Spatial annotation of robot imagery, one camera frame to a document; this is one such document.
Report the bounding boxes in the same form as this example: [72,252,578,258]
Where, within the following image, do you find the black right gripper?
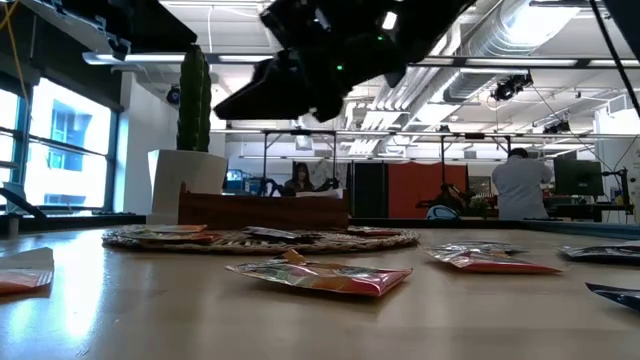
[213,0,407,124]

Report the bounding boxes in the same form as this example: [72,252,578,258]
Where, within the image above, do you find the white Tazo tea packet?
[294,187,345,199]

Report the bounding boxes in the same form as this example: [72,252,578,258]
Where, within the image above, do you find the brown wooden tea box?
[177,182,350,231]

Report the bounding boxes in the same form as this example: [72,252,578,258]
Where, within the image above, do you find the dark foil tea packet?
[557,241,640,265]
[585,282,640,312]
[242,225,304,240]

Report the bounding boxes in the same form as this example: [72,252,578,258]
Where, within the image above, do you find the orange Ahmad tea packet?
[139,224,221,246]

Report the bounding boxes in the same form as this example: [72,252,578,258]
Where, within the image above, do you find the red foil tea packet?
[427,249,565,275]

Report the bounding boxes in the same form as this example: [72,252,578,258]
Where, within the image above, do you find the orange white tea packet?
[0,246,55,296]

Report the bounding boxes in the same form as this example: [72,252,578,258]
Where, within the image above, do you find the green cactus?
[175,44,213,153]

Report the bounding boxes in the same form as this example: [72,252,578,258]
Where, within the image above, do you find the person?
[283,162,317,197]
[491,147,554,221]

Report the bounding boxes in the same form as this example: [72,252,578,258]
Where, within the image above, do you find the black partition panel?
[351,161,389,220]

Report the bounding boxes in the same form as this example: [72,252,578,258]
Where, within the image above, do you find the white hexagonal planter pot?
[147,148,229,226]

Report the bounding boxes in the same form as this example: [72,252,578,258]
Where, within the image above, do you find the long ceiling light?
[82,51,275,67]

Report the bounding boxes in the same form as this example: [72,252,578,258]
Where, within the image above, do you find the orange partition panel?
[387,162,470,220]

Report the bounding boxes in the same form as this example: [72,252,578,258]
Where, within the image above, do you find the blue white round object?
[425,204,460,221]

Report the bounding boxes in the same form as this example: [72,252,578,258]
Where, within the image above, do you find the large window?
[0,74,120,215]

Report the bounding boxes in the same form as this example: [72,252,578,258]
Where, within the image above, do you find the black slanted stand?
[0,181,47,221]

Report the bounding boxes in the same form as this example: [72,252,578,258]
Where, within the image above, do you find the black computer monitor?
[553,158,605,198]

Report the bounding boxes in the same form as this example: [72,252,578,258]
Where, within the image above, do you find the dark background desk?
[542,199,636,224]

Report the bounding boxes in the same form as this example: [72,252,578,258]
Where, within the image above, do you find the black background stand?
[602,166,632,207]

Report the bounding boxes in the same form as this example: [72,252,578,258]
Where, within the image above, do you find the black ceiling camera rig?
[490,72,535,103]

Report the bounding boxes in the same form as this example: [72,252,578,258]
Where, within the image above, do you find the silver ventilation duct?
[442,0,584,104]

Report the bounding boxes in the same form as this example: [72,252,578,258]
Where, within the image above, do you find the yellow cable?
[0,0,30,104]

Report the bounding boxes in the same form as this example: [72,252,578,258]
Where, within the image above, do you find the small black ceiling camera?
[543,119,572,135]

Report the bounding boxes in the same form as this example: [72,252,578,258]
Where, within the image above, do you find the black hanging cable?
[588,0,640,119]

